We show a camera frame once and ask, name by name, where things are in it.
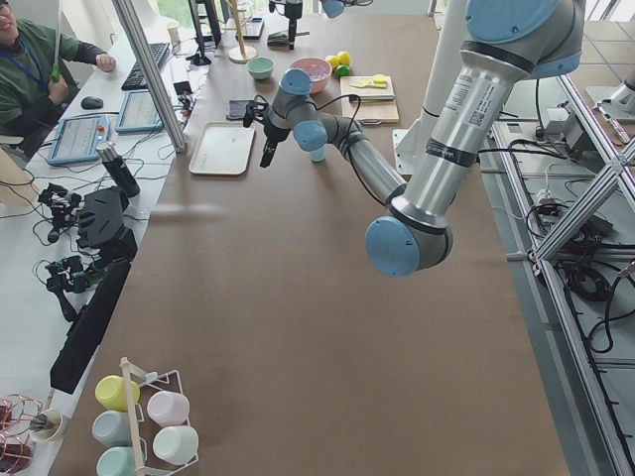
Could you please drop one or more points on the green lime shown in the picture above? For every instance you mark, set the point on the green lime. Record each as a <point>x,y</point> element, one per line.
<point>342,70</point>

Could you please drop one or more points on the seated person green sweater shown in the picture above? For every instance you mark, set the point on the seated person green sweater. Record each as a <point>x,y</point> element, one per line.
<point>36,85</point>

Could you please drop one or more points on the grey folded cloth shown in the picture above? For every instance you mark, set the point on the grey folded cloth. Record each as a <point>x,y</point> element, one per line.
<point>237,109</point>

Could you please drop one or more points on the black computer mouse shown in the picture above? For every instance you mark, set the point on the black computer mouse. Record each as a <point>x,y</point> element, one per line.
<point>91,103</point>

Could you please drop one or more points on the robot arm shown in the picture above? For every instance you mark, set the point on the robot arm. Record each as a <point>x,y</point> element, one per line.
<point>505,42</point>

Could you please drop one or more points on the cream plastic tray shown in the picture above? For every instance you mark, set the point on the cream plastic tray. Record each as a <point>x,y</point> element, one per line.
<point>223,149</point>

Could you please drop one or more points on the green ceramic bowl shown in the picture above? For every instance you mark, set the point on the green ceramic bowl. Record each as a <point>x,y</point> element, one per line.
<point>260,68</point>

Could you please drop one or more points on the lemon slice right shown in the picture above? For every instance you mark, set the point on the lemon slice right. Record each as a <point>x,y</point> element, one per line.
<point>380,79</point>

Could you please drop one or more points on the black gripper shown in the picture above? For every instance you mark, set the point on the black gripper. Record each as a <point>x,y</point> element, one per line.
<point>272,132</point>

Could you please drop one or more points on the yellow lemon right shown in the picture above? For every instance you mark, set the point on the yellow lemon right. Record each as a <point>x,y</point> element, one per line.
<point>343,58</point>

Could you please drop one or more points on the bamboo cutting board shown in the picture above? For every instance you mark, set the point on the bamboo cutting board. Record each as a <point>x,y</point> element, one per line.
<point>369,105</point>

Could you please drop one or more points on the grey blue plastic cup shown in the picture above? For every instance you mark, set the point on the grey blue plastic cup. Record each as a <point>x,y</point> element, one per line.
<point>111,428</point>

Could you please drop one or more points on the white wire cup rack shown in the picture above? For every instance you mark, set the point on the white wire cup rack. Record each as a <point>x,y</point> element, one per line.
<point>139,386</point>

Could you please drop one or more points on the blue teach pendant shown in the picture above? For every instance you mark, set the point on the blue teach pendant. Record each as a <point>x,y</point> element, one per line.
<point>138,114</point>
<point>76,139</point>

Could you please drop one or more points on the pale green plastic cup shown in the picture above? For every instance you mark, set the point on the pale green plastic cup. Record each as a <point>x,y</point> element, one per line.
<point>116,461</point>

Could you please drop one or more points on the yellow lemon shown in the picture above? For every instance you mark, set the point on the yellow lemon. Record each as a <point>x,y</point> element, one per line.
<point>333,61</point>
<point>343,58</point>

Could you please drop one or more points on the yellow plastic cup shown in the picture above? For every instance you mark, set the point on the yellow plastic cup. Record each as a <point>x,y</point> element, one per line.
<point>110,393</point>

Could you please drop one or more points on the wooden cup tree stand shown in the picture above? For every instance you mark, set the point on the wooden cup tree stand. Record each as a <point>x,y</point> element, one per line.
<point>242,54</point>

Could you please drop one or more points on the pink plastic cup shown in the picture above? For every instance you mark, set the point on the pink plastic cup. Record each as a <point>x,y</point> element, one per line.
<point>168,408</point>

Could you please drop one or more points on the white plastic cup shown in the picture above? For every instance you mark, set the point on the white plastic cup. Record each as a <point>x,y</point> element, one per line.
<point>176,444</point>

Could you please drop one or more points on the yellow lemon left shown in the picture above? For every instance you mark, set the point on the yellow lemon left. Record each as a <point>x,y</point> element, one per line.
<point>333,61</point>

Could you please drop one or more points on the black thermos bottle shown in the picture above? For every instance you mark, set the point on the black thermos bottle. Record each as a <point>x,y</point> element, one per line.
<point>117,168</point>

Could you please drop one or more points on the blue teach pendant far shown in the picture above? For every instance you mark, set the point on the blue teach pendant far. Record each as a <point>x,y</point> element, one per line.
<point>138,114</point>

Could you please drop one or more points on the blue teach pendant near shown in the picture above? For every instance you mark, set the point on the blue teach pendant near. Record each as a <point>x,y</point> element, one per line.
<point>76,139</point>

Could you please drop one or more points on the pink bowl with ice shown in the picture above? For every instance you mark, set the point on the pink bowl with ice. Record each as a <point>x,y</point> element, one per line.
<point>318,70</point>

